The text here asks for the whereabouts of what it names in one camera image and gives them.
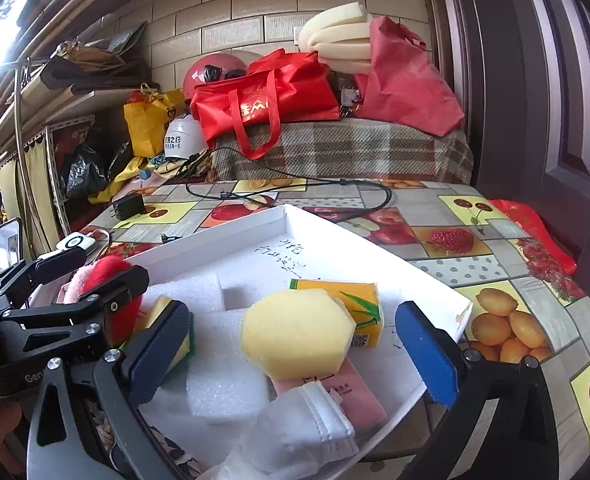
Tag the green and yellow sponge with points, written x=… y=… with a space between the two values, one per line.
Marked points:
x=154 y=312

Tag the white foam tray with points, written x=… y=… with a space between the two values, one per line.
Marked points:
x=255 y=245

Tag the round yellow sponge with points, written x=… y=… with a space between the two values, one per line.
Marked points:
x=295 y=335

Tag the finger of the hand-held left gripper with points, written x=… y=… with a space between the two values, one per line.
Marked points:
x=125 y=282
x=50 y=267

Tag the wooden storage shelf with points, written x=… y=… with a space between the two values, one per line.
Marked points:
x=75 y=105

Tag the fruit print tablecloth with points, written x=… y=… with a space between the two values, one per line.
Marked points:
x=475 y=260

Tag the red tote bag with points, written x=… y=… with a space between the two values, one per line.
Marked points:
x=265 y=100

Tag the chrome tube rack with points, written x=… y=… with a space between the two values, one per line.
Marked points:
x=20 y=125

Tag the red nonwoven bag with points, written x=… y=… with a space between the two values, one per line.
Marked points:
x=405 y=85

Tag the red plush toy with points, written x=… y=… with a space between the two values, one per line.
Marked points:
x=102 y=269

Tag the large white foam block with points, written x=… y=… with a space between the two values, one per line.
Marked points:
x=195 y=290

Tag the pink tissue packet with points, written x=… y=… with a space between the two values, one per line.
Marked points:
x=360 y=400

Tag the plaid blanket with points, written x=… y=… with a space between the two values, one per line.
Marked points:
x=350 y=150

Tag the red helmet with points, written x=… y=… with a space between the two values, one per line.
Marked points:
x=197 y=77

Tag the yellow shopping bag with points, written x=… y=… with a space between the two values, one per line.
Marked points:
x=145 y=125

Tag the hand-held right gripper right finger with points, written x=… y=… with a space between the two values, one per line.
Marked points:
x=427 y=355

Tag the black charger adapter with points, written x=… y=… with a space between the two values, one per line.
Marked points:
x=127 y=207

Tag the dark brown door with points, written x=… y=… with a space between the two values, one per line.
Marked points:
x=550 y=110

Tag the smartphone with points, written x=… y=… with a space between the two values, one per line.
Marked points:
x=6 y=242

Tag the cream foam sheet bundle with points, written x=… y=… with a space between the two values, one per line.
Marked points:
x=335 y=35

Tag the yellow cloth curtain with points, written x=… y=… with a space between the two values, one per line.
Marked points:
x=35 y=180

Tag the small white foam block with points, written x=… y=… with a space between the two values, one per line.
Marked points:
x=225 y=385

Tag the yellow plastic cloth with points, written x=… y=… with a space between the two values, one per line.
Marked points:
x=120 y=175

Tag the yellow tissue packet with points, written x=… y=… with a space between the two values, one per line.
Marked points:
x=365 y=310

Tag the white power bank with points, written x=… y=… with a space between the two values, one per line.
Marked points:
x=77 y=242

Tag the brown paper bags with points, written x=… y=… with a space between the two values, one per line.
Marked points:
x=85 y=67

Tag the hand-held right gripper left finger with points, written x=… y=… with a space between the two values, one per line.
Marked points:
x=157 y=355

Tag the black plastic bag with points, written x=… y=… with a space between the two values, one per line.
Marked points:
x=82 y=170

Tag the red plastic bag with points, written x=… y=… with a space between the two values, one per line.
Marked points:
x=520 y=215

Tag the white helmet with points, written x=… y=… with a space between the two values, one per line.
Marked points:
x=185 y=137

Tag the white face mask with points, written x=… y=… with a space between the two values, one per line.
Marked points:
x=300 y=425

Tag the black and white patterned cloth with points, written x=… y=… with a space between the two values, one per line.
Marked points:
x=165 y=447

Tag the white wall socket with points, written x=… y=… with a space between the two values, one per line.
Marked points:
x=297 y=35

